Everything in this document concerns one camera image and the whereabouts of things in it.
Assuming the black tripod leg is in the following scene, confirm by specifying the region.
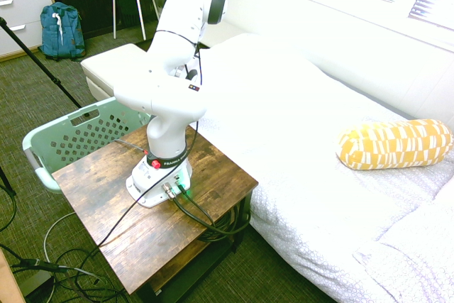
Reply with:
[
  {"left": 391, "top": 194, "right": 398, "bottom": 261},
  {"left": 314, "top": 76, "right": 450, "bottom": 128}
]
[{"left": 0, "top": 16, "right": 90, "bottom": 118}]

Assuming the thin black cable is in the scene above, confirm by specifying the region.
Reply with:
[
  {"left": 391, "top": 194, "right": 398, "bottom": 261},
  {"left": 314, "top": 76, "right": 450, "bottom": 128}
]
[{"left": 96, "top": 29, "right": 204, "bottom": 248}]

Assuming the white drawer dresser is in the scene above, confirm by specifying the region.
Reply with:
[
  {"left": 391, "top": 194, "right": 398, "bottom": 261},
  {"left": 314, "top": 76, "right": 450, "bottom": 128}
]
[{"left": 0, "top": 0, "right": 56, "bottom": 61}]

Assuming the white floor cable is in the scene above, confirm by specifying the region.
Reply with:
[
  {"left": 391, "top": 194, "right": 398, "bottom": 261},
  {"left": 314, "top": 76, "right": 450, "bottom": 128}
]
[{"left": 43, "top": 210, "right": 77, "bottom": 265}]

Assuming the white clothes rack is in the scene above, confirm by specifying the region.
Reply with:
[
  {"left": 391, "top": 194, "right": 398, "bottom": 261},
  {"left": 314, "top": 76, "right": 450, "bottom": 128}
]
[{"left": 111, "top": 0, "right": 160, "bottom": 40}]

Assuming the white upholstered ottoman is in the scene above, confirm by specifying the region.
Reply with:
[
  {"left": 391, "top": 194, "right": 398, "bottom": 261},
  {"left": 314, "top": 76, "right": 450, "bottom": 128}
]
[{"left": 79, "top": 43, "right": 150, "bottom": 102}]

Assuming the black floor cable bundle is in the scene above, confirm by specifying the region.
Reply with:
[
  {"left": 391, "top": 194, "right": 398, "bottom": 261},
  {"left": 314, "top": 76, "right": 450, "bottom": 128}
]
[{"left": 0, "top": 242, "right": 129, "bottom": 303}]

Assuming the gray cable with red plug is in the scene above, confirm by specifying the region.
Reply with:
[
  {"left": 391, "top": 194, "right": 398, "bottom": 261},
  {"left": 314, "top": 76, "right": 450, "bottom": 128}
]
[{"left": 111, "top": 139, "right": 161, "bottom": 170}]

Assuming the thick cable with metal connector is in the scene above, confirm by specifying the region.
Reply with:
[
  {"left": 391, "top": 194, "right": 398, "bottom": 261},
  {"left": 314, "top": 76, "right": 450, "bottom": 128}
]
[{"left": 161, "top": 182, "right": 251, "bottom": 243}]

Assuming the blue backpack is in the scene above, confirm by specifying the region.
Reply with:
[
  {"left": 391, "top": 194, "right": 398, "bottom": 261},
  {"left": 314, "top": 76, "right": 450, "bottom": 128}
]
[{"left": 38, "top": 1, "right": 87, "bottom": 62}]

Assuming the mint green laundry basket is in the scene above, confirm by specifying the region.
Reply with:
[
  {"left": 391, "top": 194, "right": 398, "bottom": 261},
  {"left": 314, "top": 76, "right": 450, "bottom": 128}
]
[{"left": 21, "top": 96, "right": 153, "bottom": 194}]

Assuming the white folded blanket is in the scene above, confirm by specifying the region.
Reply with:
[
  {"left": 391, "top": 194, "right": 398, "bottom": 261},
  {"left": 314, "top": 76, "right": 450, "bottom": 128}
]
[{"left": 353, "top": 175, "right": 454, "bottom": 303}]

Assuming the white circle-patterned bed cover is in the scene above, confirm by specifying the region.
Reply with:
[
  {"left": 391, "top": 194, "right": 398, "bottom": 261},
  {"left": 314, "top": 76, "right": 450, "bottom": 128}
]
[{"left": 193, "top": 32, "right": 454, "bottom": 303}]

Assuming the rustic wooden side table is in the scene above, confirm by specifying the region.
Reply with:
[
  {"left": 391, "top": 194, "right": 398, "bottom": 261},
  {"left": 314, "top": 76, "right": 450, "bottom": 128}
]
[{"left": 51, "top": 124, "right": 259, "bottom": 303}]

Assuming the light wooden furniture edge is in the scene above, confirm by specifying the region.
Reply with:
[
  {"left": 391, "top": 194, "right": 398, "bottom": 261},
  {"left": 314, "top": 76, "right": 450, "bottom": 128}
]
[{"left": 0, "top": 248, "right": 26, "bottom": 303}]

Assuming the thick black cable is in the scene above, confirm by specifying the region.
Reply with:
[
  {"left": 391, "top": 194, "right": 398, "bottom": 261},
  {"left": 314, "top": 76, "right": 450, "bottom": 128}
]
[{"left": 176, "top": 180, "right": 251, "bottom": 236}]

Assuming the yellow white bolster pillow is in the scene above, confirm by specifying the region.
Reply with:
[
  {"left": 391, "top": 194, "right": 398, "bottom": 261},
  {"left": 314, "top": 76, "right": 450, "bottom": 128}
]
[{"left": 335, "top": 119, "right": 454, "bottom": 171}]

